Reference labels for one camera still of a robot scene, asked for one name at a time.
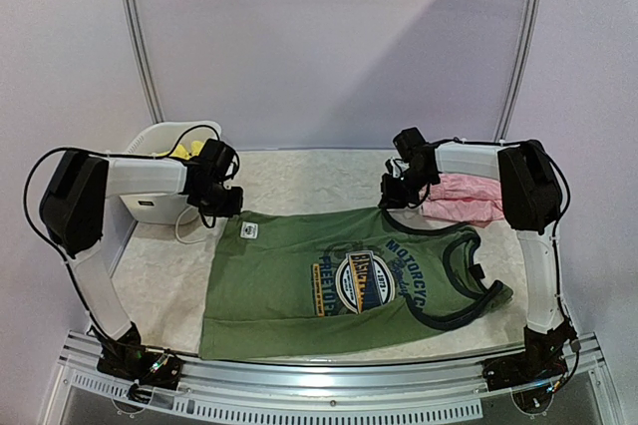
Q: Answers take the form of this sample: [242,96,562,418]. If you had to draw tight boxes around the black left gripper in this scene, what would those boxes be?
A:
[194,181,243,217]

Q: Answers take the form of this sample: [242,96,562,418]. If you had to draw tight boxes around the green sleeveless shirt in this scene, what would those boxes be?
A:
[198,208,512,360]

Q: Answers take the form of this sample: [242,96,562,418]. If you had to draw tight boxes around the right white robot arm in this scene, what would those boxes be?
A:
[379,128,576,340]

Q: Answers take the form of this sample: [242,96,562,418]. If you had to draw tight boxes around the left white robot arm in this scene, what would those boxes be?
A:
[39,139,243,379]

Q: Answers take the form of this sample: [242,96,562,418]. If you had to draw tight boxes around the white plastic laundry basket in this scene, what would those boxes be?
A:
[122,121,221,225]

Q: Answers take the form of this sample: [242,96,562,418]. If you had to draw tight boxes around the yellow garment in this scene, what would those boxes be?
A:
[168,141,204,161]

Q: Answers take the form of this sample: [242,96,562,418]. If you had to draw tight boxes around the pink folded shorts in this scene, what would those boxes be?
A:
[419,174,504,227]

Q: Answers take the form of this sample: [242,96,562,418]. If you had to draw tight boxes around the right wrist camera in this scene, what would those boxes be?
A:
[385,127,427,179]

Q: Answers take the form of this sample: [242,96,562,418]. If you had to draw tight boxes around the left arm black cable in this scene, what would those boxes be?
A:
[21,125,235,361]

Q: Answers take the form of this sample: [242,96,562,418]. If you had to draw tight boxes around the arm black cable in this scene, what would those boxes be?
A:
[21,125,235,361]
[438,135,582,396]

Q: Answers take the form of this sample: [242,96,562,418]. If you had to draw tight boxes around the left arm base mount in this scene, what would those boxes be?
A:
[91,322,184,403]

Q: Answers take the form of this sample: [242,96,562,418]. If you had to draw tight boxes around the aluminium front rail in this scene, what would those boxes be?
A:
[43,332,623,424]

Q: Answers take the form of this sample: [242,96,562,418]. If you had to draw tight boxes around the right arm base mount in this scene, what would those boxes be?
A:
[481,322,581,416]

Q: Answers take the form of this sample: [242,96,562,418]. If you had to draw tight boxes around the left aluminium corner post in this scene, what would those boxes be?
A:
[122,0,164,124]

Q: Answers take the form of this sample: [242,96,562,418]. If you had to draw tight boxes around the aluminium corner post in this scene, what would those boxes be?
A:
[122,0,164,124]
[493,0,540,142]

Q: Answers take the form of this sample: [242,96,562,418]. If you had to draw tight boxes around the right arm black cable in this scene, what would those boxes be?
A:
[438,135,582,396]

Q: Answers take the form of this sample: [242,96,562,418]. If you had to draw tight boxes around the right aluminium corner post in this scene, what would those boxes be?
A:
[493,0,540,142]

